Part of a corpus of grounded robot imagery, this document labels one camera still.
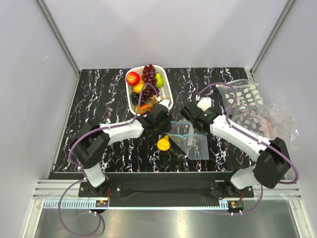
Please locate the red grape bunch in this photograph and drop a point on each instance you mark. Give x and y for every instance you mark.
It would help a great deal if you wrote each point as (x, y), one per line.
(148, 76)

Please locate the clear zip top bag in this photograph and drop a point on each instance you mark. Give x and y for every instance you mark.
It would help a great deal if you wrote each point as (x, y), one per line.
(192, 144)

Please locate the green pear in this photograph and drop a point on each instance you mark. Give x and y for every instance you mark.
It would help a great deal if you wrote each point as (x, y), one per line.
(159, 80)

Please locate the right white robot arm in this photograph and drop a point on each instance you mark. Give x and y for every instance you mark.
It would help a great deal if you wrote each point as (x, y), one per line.
(271, 157)

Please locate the dark purple grape bunch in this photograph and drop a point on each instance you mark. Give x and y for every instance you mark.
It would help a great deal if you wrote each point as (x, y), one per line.
(134, 97)

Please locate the bag of pink slices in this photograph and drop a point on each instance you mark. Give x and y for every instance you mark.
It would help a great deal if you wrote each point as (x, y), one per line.
(253, 121)

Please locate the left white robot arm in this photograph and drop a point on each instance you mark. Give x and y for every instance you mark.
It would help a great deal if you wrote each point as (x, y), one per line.
(89, 145)

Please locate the orange fruit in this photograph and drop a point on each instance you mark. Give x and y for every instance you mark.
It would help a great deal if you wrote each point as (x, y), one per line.
(144, 108)

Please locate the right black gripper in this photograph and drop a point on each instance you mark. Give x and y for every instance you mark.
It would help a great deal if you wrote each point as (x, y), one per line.
(204, 133)

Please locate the white perforated plastic basket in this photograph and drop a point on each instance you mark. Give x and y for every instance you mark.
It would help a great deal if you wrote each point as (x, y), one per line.
(164, 91)

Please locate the red apple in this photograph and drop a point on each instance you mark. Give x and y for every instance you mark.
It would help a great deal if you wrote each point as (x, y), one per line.
(132, 78)

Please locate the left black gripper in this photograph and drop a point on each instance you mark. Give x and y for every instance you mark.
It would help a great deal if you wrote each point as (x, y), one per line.
(168, 127)

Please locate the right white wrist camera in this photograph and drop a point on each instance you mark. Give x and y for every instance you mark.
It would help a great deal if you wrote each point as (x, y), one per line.
(203, 103)

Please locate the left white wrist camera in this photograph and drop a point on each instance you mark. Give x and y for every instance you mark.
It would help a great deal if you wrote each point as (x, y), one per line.
(168, 103)

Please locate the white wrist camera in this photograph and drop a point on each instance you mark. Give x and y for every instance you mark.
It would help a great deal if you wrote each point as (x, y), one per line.
(203, 103)
(168, 103)

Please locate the yellow pear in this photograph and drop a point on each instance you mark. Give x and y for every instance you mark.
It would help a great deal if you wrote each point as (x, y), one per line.
(163, 143)

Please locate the bag of white slices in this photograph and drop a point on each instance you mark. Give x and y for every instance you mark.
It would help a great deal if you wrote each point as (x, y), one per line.
(248, 96)

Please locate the aluminium frame rail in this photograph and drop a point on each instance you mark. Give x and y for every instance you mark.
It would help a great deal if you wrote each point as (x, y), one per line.
(53, 189)

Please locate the crumpled clear plastic bag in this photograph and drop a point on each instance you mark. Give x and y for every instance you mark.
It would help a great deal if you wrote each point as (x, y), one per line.
(282, 124)

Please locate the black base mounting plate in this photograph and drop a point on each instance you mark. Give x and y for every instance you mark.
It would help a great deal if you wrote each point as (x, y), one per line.
(206, 183)

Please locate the yellow lemon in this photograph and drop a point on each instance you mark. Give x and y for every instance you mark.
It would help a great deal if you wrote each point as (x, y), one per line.
(137, 88)

